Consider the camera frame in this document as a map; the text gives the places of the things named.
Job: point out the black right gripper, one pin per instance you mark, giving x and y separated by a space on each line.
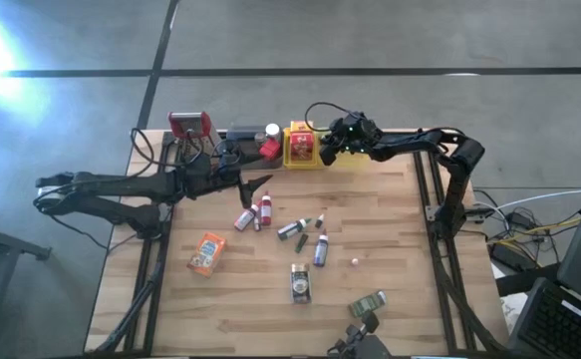
355 134

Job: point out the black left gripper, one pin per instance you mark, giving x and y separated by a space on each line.
220 182

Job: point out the red tin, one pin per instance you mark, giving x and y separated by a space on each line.
270 149

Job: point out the large red food colouring bottle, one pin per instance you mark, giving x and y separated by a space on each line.
266 212

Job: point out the white-lidded clear jar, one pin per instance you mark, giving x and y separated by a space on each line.
272 130

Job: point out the red fruit snack box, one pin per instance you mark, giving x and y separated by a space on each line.
301 144

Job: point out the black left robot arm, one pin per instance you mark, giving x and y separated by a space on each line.
120 184

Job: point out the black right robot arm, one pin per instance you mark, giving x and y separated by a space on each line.
419 144

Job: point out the translucent yellow-green bin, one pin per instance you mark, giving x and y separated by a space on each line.
355 160

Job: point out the grey plastic bin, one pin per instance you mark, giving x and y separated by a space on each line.
242 139

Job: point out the yellow perforated basket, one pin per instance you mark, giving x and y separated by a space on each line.
286 149

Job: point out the pink labelled bottle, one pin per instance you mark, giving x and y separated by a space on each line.
245 219

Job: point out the green food colouring bottle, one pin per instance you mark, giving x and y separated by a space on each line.
292 228

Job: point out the small brown dropper bottle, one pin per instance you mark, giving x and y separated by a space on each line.
319 221

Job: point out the dark green small tube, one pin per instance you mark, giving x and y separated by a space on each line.
301 243

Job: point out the orange food box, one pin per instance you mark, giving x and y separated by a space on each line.
206 254

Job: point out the blue food colouring bottle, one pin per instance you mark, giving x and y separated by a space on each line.
321 251

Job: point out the spice jar labelled SPICES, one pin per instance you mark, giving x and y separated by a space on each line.
300 284

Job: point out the black power brick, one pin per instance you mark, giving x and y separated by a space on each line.
506 255

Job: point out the black floor stand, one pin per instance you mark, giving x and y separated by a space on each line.
11 242

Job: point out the open grey laptop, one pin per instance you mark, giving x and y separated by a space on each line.
559 324

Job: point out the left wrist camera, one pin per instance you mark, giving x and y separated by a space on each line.
229 165

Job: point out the black table frame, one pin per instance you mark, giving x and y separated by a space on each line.
447 304

